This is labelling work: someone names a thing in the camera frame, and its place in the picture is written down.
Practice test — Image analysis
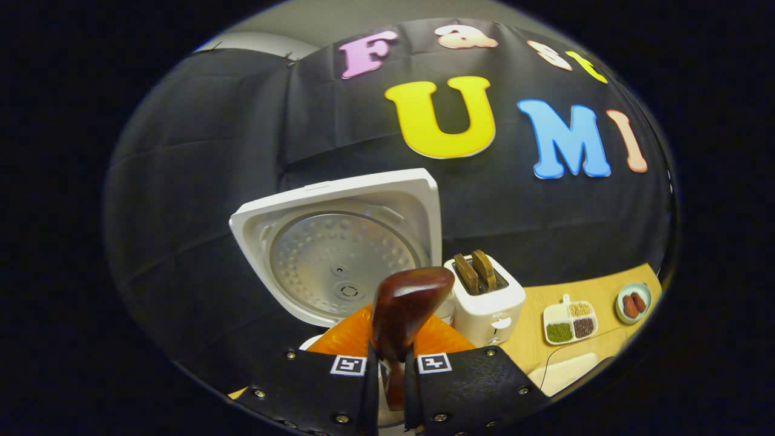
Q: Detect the white toaster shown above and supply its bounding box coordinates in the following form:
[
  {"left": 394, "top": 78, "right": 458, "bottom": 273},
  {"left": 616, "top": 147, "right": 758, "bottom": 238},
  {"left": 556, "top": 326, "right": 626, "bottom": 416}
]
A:
[{"left": 444, "top": 253, "right": 526, "bottom": 347}]

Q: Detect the green round plate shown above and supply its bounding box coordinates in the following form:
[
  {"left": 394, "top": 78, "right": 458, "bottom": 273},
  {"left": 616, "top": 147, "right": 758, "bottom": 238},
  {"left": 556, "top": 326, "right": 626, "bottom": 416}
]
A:
[{"left": 616, "top": 282, "right": 653, "bottom": 325}]

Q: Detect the white divided grain dish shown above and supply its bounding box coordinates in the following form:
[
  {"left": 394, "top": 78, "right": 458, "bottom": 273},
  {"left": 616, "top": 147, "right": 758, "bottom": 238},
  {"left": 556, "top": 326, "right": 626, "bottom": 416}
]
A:
[{"left": 542, "top": 294, "right": 598, "bottom": 346}]

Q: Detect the white rice cooker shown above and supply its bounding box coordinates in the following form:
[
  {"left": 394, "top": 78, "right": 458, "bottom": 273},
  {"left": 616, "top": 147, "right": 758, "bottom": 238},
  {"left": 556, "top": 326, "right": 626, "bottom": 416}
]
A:
[{"left": 229, "top": 168, "right": 443, "bottom": 428}]

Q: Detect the white square tray of rice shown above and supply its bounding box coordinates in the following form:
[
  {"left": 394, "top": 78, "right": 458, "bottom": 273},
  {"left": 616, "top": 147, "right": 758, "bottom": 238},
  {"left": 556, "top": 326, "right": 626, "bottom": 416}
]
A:
[{"left": 528, "top": 352, "right": 600, "bottom": 397}]

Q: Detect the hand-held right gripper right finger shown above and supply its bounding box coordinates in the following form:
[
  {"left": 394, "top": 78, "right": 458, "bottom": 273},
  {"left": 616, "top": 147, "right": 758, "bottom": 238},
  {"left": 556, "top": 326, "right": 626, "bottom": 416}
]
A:
[{"left": 404, "top": 315, "right": 549, "bottom": 434}]

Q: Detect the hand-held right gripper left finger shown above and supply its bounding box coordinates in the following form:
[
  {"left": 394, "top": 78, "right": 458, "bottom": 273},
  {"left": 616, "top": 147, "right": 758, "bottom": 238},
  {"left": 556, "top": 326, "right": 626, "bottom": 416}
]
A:
[{"left": 233, "top": 303, "right": 380, "bottom": 436}]

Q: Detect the dark wooden spoon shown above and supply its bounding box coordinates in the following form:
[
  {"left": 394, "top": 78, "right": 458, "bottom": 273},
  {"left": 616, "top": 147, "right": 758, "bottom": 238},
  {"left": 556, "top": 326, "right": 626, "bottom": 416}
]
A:
[{"left": 371, "top": 266, "right": 456, "bottom": 412}]

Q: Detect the black backdrop cloth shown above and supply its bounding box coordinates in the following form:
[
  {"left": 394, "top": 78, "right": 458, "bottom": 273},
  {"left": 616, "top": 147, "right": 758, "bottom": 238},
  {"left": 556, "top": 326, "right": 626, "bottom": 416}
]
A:
[{"left": 103, "top": 18, "right": 676, "bottom": 388}]

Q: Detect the thin black cable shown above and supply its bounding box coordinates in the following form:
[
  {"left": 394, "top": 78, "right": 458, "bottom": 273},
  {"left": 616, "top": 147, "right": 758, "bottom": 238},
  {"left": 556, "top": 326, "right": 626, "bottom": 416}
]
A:
[{"left": 539, "top": 327, "right": 630, "bottom": 389}]

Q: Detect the brown bread slice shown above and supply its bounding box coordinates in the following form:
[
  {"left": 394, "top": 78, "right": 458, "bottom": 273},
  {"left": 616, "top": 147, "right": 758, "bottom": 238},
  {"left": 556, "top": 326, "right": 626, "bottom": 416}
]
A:
[
  {"left": 472, "top": 249, "right": 498, "bottom": 290},
  {"left": 454, "top": 253, "right": 479, "bottom": 294}
]

